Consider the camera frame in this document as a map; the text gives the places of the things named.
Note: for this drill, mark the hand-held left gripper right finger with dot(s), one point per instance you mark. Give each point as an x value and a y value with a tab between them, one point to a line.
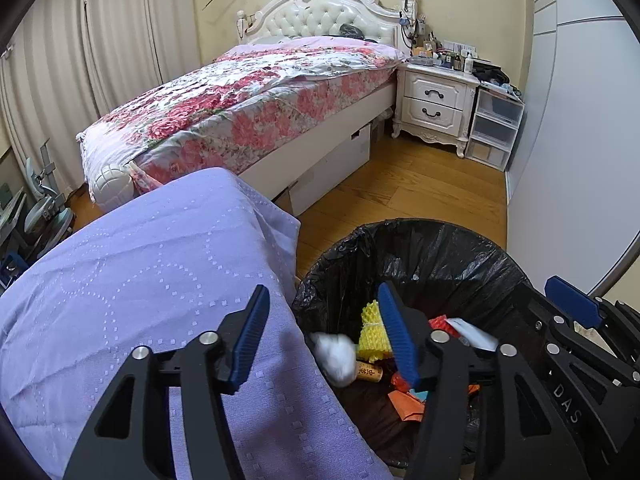
397	335

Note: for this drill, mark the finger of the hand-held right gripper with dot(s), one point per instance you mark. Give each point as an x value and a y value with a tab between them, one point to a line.
570	300
542	312

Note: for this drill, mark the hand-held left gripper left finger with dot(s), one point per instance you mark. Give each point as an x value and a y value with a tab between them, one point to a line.
247	335

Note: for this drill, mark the yellow foam net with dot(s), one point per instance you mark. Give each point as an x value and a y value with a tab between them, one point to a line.
372	332

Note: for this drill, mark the dark red wrapper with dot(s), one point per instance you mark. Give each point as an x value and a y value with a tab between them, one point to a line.
440	322

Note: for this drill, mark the tan labelled tube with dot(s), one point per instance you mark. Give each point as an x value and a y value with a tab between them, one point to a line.
367	371

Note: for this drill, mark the white paper ball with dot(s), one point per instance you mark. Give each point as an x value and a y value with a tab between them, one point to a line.
335	355

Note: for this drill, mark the printed orange plastic bag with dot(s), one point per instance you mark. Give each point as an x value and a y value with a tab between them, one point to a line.
405	405

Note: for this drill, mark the bin with black liner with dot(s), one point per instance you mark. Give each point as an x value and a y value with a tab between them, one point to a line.
440	255

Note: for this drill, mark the purple dotted tablecloth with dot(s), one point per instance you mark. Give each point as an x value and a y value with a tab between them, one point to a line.
150	285

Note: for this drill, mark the white underbed storage box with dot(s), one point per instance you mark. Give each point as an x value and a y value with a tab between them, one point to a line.
332	165

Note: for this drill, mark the white wardrobe sliding door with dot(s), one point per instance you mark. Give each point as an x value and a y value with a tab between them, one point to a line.
575	110

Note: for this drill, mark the clear plastic drawer unit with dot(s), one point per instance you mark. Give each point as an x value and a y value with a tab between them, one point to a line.
495	125

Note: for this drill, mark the white volleyball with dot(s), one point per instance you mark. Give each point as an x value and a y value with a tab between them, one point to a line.
112	187

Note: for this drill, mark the white bed with tufted headboard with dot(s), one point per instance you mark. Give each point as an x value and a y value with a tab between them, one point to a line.
320	145

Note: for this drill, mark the dark clothes pile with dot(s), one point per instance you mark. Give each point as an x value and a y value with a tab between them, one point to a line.
492	75

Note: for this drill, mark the white nightstand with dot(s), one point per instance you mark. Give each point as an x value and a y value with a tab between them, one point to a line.
435	100

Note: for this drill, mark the pink floral quilt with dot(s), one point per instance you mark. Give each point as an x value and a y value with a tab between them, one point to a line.
240	95

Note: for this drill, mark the grey desk chair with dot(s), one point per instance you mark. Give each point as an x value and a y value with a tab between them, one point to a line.
45	205

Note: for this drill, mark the grey study desk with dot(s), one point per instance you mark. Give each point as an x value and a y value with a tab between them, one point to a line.
10	210

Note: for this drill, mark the cluster of small bottles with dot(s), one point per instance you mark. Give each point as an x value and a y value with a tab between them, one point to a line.
442	52

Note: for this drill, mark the beige window curtains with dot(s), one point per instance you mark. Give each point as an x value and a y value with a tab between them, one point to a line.
85	50

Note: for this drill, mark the white handheld device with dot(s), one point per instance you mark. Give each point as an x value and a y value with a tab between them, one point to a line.
409	0

